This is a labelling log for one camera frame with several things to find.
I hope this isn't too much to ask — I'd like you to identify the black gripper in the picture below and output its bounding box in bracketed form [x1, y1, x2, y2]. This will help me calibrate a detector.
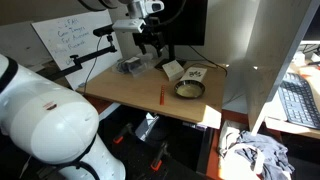
[132, 22, 167, 58]

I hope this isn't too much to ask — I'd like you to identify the red stick object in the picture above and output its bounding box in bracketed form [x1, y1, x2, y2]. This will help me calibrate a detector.
[159, 84, 167, 106]

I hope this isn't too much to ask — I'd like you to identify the dark bowl with pale inside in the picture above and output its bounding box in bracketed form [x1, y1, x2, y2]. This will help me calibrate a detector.
[173, 79, 206, 100]

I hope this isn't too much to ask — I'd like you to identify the black monitor stand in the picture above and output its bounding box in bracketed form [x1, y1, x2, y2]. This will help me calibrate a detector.
[154, 43, 187, 71]

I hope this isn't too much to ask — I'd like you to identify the clear plastic package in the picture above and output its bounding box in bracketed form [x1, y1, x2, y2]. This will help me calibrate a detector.
[112, 53, 156, 78]

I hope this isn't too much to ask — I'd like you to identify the plain white cardboard box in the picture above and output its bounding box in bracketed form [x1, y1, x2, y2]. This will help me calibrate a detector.
[161, 60, 185, 82]

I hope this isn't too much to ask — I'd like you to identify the white box with dark print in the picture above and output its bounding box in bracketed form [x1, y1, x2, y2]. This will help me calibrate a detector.
[180, 66, 208, 83]

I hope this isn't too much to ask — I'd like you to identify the black clamp with orange grip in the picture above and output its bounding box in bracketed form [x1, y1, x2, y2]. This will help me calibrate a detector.
[112, 122, 134, 145]
[150, 141, 170, 172]

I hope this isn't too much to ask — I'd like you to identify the whiteboard with handwriting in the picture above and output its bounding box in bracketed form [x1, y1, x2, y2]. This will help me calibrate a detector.
[31, 9, 123, 91]

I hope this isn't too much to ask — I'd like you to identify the black table leg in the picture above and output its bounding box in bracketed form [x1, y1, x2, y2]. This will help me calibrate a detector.
[195, 126, 215, 176]

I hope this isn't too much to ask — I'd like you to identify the white partition board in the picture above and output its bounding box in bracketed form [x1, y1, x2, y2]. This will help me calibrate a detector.
[244, 0, 320, 136]

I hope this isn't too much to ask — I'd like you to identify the crumpled grey cloth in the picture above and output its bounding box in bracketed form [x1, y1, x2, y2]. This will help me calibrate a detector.
[217, 120, 296, 180]

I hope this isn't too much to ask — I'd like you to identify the black computer keyboard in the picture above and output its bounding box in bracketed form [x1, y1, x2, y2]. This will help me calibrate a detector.
[277, 71, 320, 130]

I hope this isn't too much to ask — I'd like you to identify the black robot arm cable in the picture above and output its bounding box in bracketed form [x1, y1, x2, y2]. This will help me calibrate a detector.
[143, 0, 188, 30]

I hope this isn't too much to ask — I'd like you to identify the black exterior camera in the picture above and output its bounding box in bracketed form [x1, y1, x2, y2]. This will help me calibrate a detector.
[92, 23, 115, 38]

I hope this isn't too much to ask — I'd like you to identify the black monitor cable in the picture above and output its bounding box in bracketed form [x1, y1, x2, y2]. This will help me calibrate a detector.
[189, 44, 229, 78]

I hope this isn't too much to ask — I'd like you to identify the thin black camera cable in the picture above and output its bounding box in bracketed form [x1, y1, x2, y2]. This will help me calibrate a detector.
[82, 35, 103, 95]

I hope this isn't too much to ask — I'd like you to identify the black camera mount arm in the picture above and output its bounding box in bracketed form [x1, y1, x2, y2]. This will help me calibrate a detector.
[35, 34, 119, 82]

